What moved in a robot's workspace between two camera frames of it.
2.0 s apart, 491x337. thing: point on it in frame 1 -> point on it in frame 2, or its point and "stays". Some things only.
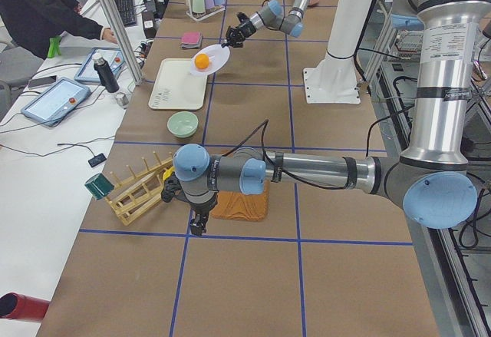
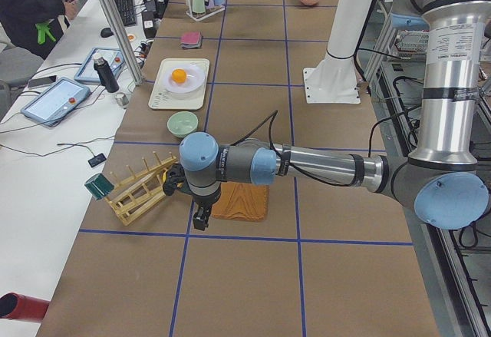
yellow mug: (167, 173) stays
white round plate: (218, 55) -> (194, 80)
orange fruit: (202, 61) -> (179, 75)
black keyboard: (125, 5) stays
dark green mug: (99, 186) stays
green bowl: (182, 124) stays
